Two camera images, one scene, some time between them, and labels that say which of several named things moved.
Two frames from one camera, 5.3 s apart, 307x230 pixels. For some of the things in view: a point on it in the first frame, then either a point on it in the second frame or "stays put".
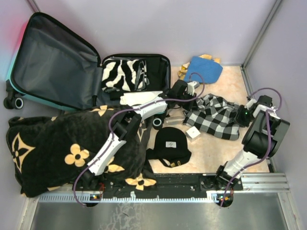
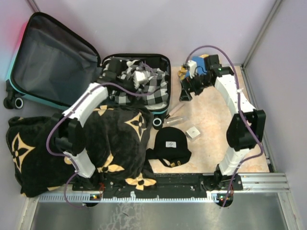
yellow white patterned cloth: (183, 73) stays put
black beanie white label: (171, 142) stays put
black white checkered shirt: (214, 115) → (158, 79)
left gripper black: (193, 105) → (134, 87)
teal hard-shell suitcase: (49, 65) stays put
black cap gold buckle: (172, 157) stays put
